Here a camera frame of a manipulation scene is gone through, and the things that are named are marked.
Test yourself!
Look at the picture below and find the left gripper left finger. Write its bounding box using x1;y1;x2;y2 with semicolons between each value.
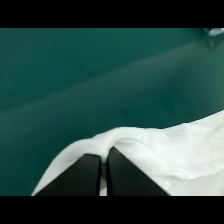
34;153;102;197

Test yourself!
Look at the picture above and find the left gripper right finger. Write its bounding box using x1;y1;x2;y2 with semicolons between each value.
106;146;170;197

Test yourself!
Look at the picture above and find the white shirt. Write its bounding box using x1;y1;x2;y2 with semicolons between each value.
31;110;224;197

